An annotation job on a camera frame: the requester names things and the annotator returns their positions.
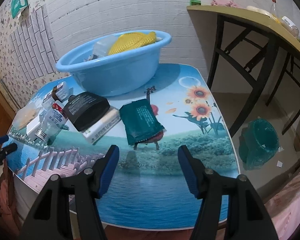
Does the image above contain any white power adapter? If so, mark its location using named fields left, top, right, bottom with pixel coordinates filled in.
left=26, top=115, right=46, bottom=140

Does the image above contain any clear toothpick box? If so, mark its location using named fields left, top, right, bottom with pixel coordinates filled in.
left=12, top=102, right=42, bottom=130

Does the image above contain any clear plastic bottle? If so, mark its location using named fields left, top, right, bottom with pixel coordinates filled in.
left=35, top=100, right=68, bottom=143

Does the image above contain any black lotion bottle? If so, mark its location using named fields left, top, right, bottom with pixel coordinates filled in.
left=63, top=92, right=110, bottom=132

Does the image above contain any white soap box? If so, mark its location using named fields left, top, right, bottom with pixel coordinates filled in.
left=81, top=106, right=121, bottom=144

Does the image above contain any grey snack packet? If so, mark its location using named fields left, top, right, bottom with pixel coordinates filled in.
left=84, top=54, right=97, bottom=62

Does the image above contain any teal foil packet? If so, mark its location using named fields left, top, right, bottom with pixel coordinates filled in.
left=120, top=99, right=165, bottom=146

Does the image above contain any yellow mesh bag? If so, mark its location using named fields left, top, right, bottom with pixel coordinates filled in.
left=108, top=31, right=157, bottom=55

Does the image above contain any frosted plastic container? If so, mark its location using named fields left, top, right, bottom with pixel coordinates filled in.
left=92, top=35, right=118, bottom=60

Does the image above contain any teal waste bin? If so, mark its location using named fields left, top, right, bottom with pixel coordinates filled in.
left=238, top=118, right=280, bottom=170

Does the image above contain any banded floss pick box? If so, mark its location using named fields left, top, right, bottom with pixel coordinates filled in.
left=42, top=81, right=74, bottom=110

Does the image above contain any green hanging bag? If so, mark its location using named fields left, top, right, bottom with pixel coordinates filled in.
left=11, top=0, right=29, bottom=18

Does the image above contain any blue plastic basin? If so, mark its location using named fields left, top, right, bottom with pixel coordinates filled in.
left=56, top=30, right=172, bottom=97

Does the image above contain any wooden side table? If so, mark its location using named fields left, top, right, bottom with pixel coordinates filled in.
left=187, top=5, right=300, bottom=136

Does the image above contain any bagged grain packet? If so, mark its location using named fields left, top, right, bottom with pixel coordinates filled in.
left=281, top=16, right=299, bottom=37

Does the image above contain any glass bottle red cap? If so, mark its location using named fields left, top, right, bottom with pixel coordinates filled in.
left=270, top=0, right=277, bottom=18

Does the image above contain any pink cloth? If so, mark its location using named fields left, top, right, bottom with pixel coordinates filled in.
left=211, top=0, right=242, bottom=9

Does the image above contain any green small box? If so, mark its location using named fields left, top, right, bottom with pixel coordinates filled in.
left=190, top=0, right=202, bottom=6

